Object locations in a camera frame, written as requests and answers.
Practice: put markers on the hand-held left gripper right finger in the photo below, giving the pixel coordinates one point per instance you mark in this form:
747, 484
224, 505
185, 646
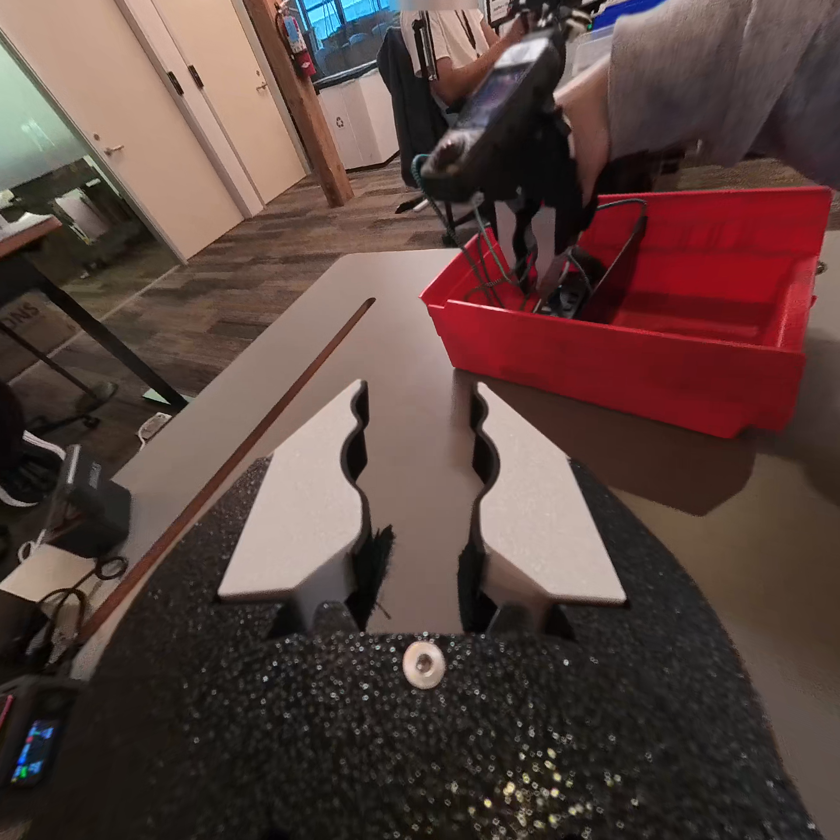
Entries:
551, 525

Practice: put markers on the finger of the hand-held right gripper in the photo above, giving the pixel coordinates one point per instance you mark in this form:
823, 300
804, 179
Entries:
508, 229
548, 256

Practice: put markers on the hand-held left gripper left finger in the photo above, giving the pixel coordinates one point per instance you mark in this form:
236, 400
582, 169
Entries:
295, 512

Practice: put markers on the red plastic bin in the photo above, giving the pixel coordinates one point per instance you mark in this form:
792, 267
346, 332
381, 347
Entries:
656, 380

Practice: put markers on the person's right forearm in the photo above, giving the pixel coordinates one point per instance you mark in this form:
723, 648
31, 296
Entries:
722, 79

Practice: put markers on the person's right hand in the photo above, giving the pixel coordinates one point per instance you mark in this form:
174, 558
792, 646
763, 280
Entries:
587, 131

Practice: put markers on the black office chair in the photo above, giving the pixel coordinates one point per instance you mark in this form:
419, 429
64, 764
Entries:
451, 226

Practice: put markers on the dark jacket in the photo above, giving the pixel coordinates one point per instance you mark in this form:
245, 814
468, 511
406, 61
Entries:
410, 111

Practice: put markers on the white recycling bin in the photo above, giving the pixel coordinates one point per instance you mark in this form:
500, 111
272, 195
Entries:
358, 124

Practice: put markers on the white power strip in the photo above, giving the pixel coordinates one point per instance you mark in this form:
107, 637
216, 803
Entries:
154, 426

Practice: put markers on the black charger block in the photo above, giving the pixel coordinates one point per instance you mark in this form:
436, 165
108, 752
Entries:
92, 505

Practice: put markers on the red fire extinguisher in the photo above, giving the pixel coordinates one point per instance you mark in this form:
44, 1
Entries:
296, 39

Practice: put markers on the white door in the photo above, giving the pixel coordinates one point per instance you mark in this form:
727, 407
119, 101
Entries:
118, 98
236, 98

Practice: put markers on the black power station with display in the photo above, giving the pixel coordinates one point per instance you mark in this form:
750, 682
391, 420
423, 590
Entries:
33, 741

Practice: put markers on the black legged table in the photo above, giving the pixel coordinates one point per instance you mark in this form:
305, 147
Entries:
26, 236

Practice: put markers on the wooden support post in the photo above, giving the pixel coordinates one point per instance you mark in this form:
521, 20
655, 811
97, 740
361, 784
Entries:
308, 111

